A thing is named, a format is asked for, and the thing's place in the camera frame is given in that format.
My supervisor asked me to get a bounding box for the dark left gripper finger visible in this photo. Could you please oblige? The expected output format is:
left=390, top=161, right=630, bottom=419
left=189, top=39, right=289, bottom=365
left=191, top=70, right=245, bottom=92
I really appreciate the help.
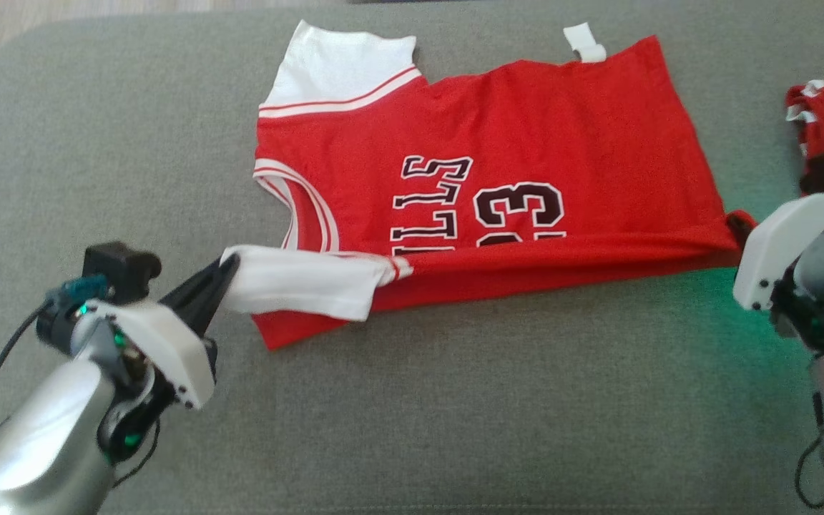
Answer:
left=159, top=254, right=241, bottom=316
left=183, top=278, right=232, bottom=338

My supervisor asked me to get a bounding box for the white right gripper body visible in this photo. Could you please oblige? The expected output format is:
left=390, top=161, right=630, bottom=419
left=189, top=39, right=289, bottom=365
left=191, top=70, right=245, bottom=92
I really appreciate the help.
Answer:
left=732, top=192, right=824, bottom=313

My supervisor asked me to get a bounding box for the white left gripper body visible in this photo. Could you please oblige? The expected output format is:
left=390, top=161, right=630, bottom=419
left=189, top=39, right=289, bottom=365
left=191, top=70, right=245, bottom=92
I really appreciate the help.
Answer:
left=87, top=299, right=218, bottom=411

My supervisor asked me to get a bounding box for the red jersey with white sleeves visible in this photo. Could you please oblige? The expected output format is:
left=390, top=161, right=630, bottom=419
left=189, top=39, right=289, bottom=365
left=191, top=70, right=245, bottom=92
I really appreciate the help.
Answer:
left=220, top=20, right=757, bottom=351

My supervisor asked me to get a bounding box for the black left cable teal plug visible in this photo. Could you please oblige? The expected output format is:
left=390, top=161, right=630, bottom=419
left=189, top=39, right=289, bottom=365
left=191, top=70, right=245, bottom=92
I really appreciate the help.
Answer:
left=0, top=275, right=109, bottom=458

